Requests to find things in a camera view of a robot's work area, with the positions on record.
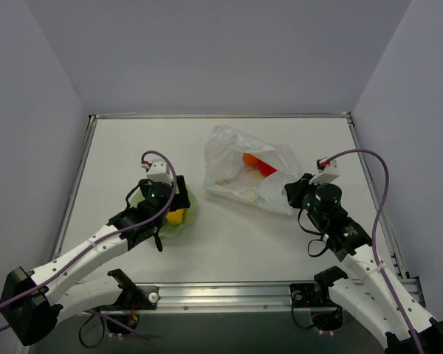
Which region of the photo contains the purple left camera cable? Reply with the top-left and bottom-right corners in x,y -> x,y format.
0,150 -> 178,339

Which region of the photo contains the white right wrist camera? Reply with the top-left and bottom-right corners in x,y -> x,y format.
309,158 -> 340,185

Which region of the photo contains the red fake apple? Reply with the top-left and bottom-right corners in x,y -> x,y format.
258,161 -> 277,177

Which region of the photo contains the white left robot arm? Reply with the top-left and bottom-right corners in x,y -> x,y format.
0,175 -> 190,346

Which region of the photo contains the orange fake fruit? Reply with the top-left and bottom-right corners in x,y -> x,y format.
243,153 -> 259,167

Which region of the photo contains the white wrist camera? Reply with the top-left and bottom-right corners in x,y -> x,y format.
141,159 -> 172,184
309,158 -> 340,185

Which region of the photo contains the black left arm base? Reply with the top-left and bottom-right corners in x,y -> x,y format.
101,269 -> 159,330

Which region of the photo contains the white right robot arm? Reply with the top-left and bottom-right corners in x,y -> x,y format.
284,173 -> 443,353

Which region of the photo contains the yellow fake banana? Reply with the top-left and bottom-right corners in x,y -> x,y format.
166,209 -> 186,226

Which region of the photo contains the purple camera cable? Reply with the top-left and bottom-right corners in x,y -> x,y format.
323,148 -> 427,354
0,150 -> 178,339

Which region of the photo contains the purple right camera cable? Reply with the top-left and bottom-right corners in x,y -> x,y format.
323,148 -> 427,354

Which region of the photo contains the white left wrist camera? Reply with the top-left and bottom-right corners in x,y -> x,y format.
141,159 -> 172,184

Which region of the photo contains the green wavy glass bowl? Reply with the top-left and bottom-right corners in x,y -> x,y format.
124,184 -> 196,240

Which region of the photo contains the aluminium front frame rail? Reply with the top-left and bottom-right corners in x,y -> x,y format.
58,282 -> 425,314

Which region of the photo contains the white plastic bag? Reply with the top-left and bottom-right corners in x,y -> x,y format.
203,125 -> 301,215

